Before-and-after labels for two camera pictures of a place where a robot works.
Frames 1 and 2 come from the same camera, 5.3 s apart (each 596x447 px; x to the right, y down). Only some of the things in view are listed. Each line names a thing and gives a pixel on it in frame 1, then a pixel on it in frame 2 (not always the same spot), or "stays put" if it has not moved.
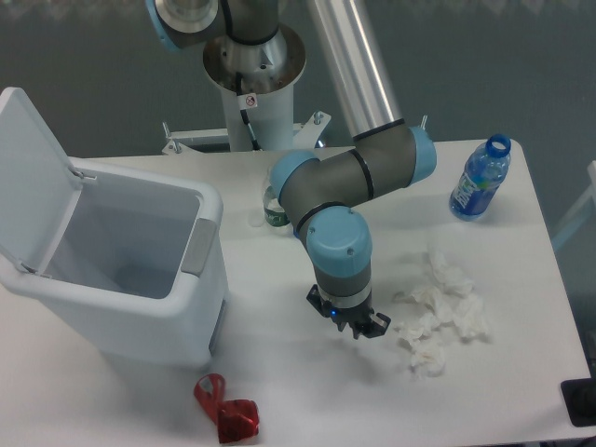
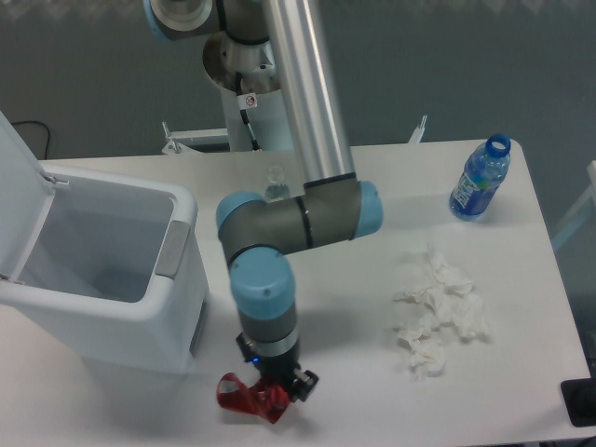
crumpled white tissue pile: [450, 300] stays put
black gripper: [358, 317] -> [277, 363]
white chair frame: [582, 211] stays put
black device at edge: [579, 399] stays put
